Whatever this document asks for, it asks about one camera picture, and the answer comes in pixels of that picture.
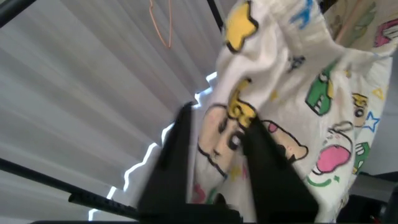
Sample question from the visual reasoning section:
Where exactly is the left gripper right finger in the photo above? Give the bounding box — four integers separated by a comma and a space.
242, 116, 320, 222

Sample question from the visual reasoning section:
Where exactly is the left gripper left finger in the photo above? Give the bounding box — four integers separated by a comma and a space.
136, 102, 195, 218

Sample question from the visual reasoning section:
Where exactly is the cream printed garment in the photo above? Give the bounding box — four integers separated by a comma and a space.
186, 0, 398, 223

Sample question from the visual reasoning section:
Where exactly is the black clothes rack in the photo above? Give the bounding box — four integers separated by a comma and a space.
0, 0, 224, 220

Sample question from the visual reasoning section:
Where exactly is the white curtain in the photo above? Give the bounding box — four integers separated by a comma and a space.
0, 0, 237, 222

